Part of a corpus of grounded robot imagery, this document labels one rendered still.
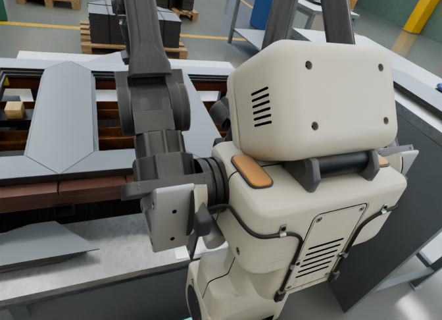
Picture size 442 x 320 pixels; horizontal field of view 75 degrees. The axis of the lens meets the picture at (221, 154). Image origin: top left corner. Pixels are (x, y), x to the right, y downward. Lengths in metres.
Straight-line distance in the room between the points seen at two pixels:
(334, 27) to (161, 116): 0.45
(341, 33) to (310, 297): 1.44
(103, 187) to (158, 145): 0.53
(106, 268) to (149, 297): 0.72
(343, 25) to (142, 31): 0.42
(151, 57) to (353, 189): 0.35
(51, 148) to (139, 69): 0.61
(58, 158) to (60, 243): 0.24
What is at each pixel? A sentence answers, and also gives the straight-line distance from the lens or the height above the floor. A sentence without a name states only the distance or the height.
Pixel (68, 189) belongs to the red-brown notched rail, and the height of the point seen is 0.83.
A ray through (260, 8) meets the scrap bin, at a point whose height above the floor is 0.35.
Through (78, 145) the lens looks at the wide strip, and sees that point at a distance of 1.01.
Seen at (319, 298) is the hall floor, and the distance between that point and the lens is 1.85.
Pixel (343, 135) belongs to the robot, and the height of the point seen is 1.31.
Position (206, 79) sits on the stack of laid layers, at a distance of 1.55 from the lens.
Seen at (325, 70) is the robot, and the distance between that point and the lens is 0.38.
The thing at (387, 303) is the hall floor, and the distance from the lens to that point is 2.08.
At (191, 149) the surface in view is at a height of 0.85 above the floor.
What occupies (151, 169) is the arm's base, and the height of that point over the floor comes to 1.22.
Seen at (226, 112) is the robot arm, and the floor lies 1.10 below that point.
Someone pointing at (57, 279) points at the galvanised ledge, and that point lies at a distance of 0.93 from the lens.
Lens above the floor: 1.48
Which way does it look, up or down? 39 degrees down
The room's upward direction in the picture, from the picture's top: 14 degrees clockwise
